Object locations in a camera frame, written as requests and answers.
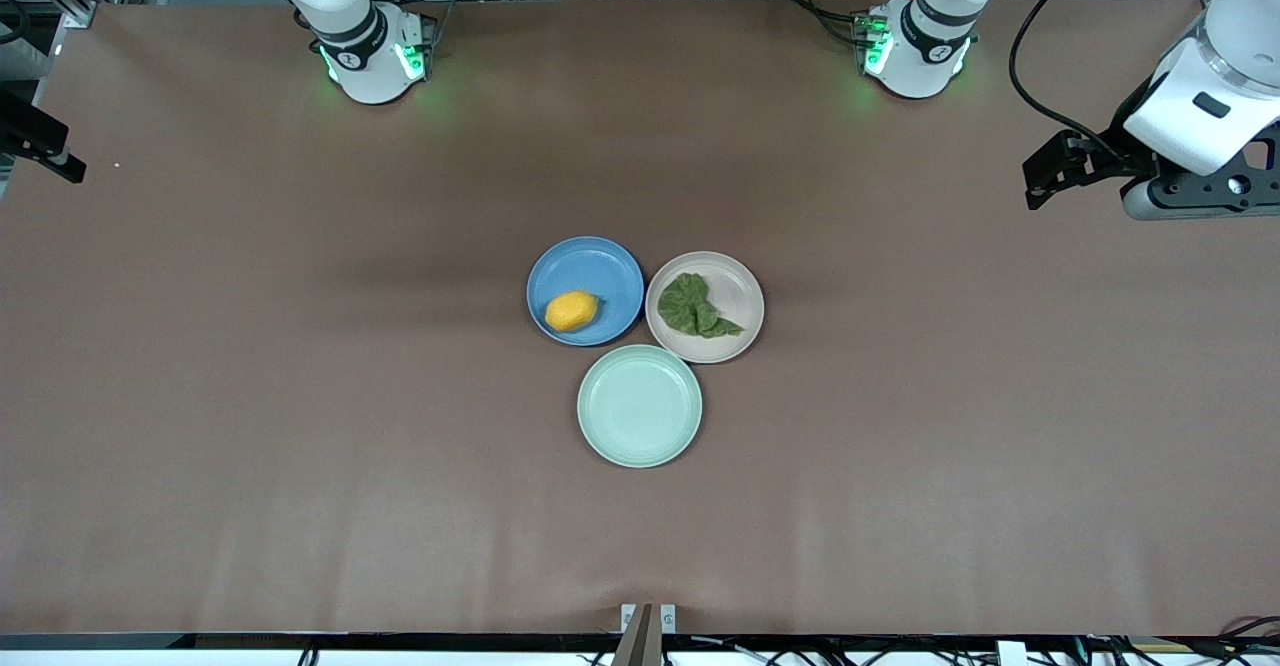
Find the green lettuce leaf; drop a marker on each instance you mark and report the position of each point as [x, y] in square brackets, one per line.
[690, 306]

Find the yellow lemon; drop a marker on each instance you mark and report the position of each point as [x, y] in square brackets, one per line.
[572, 311]

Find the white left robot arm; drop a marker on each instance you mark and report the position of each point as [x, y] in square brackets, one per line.
[925, 36]

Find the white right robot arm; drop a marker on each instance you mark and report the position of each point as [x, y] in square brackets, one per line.
[345, 16]

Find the beige plate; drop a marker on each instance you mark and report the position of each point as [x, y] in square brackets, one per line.
[740, 291]

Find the light green plate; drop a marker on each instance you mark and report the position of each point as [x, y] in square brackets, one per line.
[640, 406]

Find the blue plate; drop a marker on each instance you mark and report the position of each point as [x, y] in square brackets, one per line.
[585, 271]

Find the brown table cover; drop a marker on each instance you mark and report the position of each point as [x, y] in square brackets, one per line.
[400, 526]

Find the metal table edge bracket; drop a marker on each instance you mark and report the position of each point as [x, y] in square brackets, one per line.
[647, 626]

